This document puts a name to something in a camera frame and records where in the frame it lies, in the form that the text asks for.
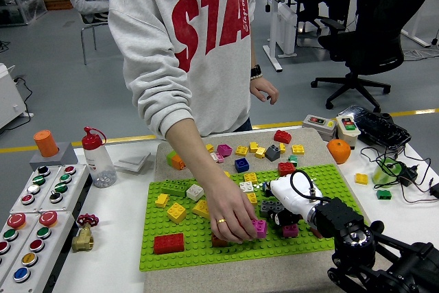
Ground grey emergency-stop button box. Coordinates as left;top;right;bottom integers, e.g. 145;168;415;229
0;213;39;273
0;211;75;293

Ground dark grey sloped brick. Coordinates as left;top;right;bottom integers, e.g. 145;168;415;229
264;143;281;162

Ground grey switch box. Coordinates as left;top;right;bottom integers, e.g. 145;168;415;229
302;114;337;142

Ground person's right hand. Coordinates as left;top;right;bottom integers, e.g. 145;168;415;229
204;183;259;244

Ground white red-green switch box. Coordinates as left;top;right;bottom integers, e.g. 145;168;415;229
335;115;361;150

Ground green baseplate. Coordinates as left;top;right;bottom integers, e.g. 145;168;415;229
139;163;370;272

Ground red sloped toy brick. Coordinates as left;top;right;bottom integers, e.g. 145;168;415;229
273;129;293;145

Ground thin black cord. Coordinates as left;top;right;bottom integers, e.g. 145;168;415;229
359;145;432;187

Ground orange cylinder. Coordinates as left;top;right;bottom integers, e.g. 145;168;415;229
33;130;60;158

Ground wooden pallet box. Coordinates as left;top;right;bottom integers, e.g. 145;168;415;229
41;0;75;12

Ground orange fruit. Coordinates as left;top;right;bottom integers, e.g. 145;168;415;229
326;139;352;165

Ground hollow blue toy brick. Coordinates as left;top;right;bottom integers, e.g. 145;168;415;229
234;157;250;174

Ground long grey toy brick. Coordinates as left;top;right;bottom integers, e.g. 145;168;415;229
259;200;285;217

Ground person's left hand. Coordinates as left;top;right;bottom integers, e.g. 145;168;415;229
249;76;280;106

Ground grey base block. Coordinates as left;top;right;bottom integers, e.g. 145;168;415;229
29;141;79;171

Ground grey metal chair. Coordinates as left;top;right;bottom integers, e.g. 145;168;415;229
80;13;110;67

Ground long green toy brick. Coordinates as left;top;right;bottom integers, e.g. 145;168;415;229
161;179;192;197

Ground brass valve red handwheel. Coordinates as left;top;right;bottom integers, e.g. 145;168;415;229
71;213;100;253

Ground long red toy brick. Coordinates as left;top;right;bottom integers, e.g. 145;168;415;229
153;233;185;255

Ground black power adapter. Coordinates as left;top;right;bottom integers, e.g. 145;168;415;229
397;164;420;187

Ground grey four-button box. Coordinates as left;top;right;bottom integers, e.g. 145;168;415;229
37;163;91;212
9;165;63;214

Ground clear plastic crate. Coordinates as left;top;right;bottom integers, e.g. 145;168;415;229
0;0;48;27

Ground white computer case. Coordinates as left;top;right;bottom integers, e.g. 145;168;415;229
276;3;298;58

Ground clear red-capped squeeze bottle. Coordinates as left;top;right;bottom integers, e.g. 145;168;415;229
81;126;118;189

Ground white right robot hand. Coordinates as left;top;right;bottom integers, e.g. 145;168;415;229
262;171;323;231

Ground white switch plate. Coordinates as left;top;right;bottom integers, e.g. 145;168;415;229
112;151;152;175

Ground yellow curved toy brick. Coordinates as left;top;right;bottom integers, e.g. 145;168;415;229
191;199;211;220

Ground black handheld controller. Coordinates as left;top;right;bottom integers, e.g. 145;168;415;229
337;104;412;152

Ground white cabinet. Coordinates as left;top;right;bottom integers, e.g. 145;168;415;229
0;62;34;131

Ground long orange toy brick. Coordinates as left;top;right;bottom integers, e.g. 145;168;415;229
171;154;187;171

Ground black office chair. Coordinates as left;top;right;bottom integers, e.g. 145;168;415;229
310;0;438;114

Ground grey-brown foam mat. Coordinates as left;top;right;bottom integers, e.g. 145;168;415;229
143;127;371;293

